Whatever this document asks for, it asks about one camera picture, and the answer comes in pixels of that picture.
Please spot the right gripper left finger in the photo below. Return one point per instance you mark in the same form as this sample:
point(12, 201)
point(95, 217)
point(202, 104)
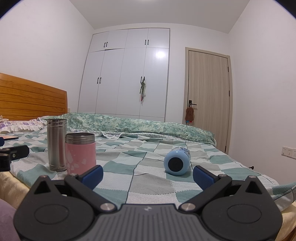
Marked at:
point(81, 186)

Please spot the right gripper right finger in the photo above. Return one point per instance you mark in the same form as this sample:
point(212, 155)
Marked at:
point(213, 187)

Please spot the pink steel cup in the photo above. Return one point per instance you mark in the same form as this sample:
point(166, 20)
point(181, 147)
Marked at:
point(80, 152)

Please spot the blue cartoon sticker cup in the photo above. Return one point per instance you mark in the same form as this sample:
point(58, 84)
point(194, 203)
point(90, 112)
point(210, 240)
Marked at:
point(177, 161)

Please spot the stainless steel tall cup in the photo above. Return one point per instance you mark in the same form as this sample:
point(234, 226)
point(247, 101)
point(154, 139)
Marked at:
point(56, 133)

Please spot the dark phone on bed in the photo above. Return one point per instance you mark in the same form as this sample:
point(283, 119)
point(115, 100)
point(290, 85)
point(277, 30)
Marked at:
point(6, 138)

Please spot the purple floral pillow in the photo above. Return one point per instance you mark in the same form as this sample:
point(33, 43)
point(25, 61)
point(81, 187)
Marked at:
point(11, 126)

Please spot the green checkered bed sheet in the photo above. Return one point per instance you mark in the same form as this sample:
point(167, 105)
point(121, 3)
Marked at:
point(134, 170)

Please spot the orange wooden headboard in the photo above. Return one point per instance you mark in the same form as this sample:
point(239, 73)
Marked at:
point(23, 99)

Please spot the green floral quilt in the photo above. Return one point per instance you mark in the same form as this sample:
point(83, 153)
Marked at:
point(107, 123)

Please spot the beige wooden door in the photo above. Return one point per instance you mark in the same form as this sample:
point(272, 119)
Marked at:
point(208, 84)

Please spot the white wardrobe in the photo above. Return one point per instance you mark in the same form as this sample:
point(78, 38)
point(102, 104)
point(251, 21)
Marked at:
point(115, 64)

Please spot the brown plush toy on handle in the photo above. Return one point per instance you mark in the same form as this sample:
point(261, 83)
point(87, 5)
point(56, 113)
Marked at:
point(189, 117)

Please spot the black door handle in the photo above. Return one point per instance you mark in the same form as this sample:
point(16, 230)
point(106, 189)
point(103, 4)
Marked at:
point(190, 103)

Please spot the wall power socket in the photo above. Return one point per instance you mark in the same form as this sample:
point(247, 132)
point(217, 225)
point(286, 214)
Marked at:
point(288, 152)

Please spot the green ornament on wardrobe handle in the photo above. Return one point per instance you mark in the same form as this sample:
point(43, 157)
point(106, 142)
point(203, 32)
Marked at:
point(142, 89)

